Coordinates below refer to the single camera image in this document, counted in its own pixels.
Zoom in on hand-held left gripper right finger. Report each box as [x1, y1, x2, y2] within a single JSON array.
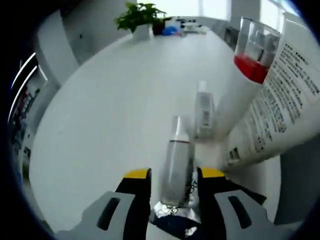
[[196, 166, 296, 240]]

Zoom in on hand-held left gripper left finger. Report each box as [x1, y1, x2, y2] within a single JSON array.
[[56, 167, 153, 240]]

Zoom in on small white skincare bottle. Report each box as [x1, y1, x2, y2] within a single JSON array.
[[159, 115, 196, 206], [194, 80, 216, 140]]

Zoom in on dark blue silver skincare sachet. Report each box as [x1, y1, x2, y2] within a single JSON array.
[[149, 172, 202, 240]]

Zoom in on red-collared skincare pump bottle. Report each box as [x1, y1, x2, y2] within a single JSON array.
[[212, 16, 283, 141]]

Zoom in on white skincare tube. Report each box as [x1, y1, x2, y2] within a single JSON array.
[[219, 11, 320, 169]]

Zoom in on background display shelves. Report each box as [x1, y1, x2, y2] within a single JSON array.
[[8, 84, 41, 161]]

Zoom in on ceiling light strip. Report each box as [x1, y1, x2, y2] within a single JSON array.
[[8, 65, 39, 124], [8, 52, 36, 91]]

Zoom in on small blue toy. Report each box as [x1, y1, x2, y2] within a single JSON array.
[[162, 26, 180, 36]]

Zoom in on dark tabletop clutter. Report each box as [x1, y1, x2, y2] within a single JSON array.
[[174, 16, 209, 34]]

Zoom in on dark red pot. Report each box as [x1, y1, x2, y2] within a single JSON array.
[[152, 21, 166, 36]]

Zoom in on potted green plant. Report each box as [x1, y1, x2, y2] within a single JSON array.
[[114, 1, 167, 39]]

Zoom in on bright window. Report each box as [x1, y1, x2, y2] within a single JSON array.
[[136, 0, 232, 22]]

